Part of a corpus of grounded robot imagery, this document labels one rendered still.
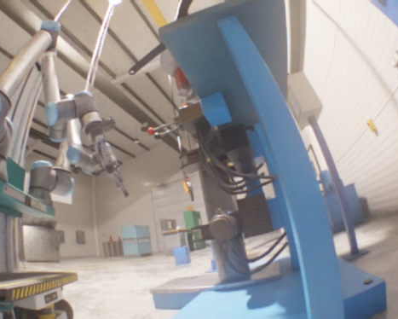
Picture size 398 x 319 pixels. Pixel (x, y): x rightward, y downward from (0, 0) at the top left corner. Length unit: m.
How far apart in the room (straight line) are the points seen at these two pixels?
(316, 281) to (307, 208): 0.12
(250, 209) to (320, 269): 0.70
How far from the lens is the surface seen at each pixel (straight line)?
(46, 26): 1.22
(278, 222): 1.26
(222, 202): 1.31
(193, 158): 1.29
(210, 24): 0.67
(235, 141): 1.13
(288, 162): 0.36
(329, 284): 0.37
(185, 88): 2.05
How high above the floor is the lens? 0.45
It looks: 22 degrees up
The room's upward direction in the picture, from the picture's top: 11 degrees counter-clockwise
